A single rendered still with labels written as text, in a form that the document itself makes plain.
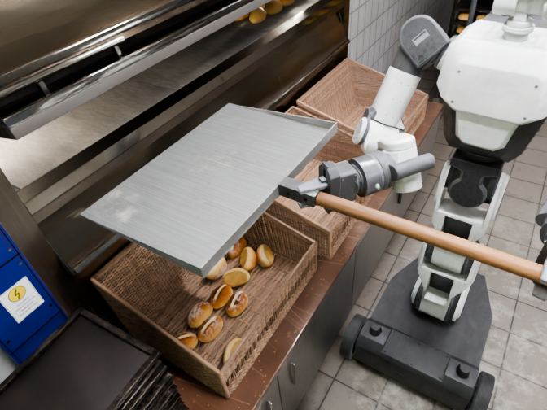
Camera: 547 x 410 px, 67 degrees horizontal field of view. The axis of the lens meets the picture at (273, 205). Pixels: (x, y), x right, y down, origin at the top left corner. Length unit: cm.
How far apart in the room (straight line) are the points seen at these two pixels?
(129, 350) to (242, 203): 46
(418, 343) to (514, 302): 67
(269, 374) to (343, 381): 68
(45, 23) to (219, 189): 52
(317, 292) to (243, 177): 65
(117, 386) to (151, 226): 38
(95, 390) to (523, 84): 116
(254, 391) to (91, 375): 47
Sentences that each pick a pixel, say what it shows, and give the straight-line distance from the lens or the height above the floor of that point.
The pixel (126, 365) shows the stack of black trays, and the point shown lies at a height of 90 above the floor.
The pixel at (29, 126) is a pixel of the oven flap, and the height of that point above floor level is 141.
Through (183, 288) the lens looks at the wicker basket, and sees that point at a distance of 156.
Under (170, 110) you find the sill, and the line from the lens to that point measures 137.
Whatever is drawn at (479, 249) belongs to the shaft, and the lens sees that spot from 80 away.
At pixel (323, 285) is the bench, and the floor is 58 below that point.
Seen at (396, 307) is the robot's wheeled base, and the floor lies 17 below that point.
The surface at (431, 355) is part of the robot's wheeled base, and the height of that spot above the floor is 19.
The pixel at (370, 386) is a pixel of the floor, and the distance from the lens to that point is 198.
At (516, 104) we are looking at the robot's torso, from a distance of 110.
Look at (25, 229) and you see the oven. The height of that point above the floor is 112.
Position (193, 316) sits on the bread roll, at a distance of 141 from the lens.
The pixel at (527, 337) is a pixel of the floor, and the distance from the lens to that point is 229.
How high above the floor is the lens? 178
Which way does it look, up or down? 42 degrees down
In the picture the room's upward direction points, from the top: 6 degrees counter-clockwise
